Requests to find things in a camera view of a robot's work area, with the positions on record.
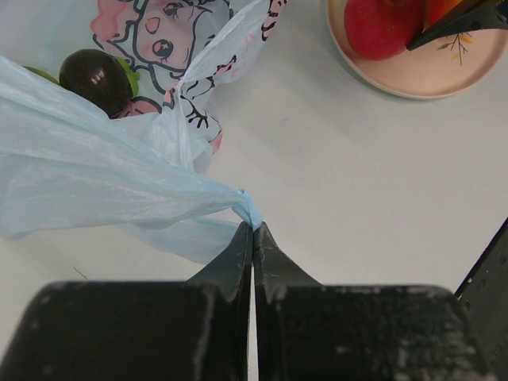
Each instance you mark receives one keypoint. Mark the fake red strawberry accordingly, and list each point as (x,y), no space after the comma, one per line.
(379,30)

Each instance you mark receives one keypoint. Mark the fake dark purple plum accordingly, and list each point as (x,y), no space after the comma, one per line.
(99,78)

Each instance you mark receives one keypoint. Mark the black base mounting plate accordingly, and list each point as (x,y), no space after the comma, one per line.
(483,295)

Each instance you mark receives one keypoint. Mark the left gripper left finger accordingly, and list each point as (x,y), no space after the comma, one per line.
(191,330)

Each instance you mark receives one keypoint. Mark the round beige ceramic plate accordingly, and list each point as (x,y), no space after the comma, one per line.
(439,69)

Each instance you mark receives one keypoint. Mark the light blue plastic bag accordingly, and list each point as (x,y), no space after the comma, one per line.
(65,164)

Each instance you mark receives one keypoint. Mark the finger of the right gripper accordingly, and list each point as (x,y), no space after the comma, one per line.
(467,16)

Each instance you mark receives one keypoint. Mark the fake orange persimmon fruit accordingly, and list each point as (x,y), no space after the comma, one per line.
(436,9)

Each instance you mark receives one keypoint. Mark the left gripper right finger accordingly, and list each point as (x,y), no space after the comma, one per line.
(310,331)

